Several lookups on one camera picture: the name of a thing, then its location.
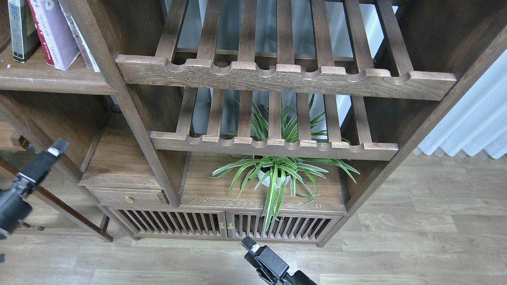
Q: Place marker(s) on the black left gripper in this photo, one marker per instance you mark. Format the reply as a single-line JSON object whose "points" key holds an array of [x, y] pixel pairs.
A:
{"points": [[13, 209]]}

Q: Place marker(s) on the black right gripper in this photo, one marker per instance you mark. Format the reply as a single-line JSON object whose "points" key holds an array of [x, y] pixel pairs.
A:
{"points": [[270, 267]]}

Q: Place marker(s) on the red cover book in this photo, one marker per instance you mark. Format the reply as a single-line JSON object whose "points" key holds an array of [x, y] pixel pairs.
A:
{"points": [[41, 35]]}

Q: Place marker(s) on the white and purple book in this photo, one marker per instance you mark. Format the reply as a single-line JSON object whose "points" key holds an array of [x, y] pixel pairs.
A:
{"points": [[57, 33]]}

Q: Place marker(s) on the yellow and black book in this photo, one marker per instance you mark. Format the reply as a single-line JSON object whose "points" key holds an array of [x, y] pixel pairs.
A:
{"points": [[24, 34]]}

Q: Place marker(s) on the upright books on left shelf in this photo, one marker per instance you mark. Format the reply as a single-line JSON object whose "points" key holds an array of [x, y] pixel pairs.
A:
{"points": [[82, 45]]}

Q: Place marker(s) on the green spider plant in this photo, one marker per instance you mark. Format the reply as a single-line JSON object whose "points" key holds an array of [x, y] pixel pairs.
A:
{"points": [[278, 173]]}

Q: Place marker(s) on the dark wooden bookshelf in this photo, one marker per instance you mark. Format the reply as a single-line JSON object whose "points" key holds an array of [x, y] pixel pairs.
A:
{"points": [[173, 99]]}

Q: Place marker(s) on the white curtain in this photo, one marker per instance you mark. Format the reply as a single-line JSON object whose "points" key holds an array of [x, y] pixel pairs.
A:
{"points": [[477, 124]]}

